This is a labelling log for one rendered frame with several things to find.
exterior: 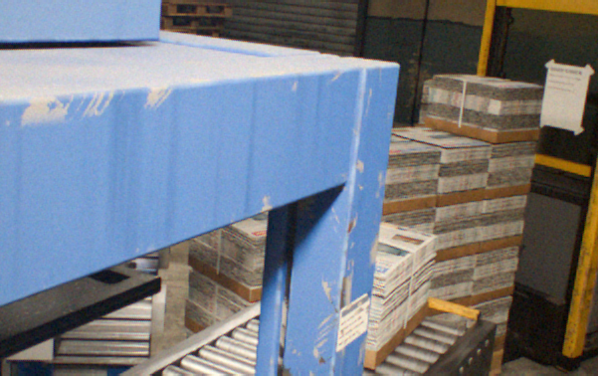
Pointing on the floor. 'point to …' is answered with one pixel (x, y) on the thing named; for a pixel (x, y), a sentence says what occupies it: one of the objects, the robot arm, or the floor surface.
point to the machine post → (329, 249)
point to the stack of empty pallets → (193, 17)
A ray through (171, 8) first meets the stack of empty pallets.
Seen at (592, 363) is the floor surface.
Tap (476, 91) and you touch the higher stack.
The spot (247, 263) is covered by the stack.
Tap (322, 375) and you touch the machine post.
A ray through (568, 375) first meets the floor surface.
